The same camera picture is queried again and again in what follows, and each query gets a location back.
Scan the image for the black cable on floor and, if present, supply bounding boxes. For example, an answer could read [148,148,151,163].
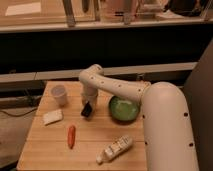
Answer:
[0,106,38,118]

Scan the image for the green bowl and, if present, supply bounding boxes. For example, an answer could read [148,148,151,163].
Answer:
[108,96,140,122]

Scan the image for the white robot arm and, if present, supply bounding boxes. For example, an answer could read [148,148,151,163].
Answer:
[79,64,199,171]

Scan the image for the wooden table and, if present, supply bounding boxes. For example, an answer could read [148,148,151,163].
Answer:
[17,81,148,171]

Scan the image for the orange carrot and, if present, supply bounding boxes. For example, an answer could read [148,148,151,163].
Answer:
[67,125,76,149]

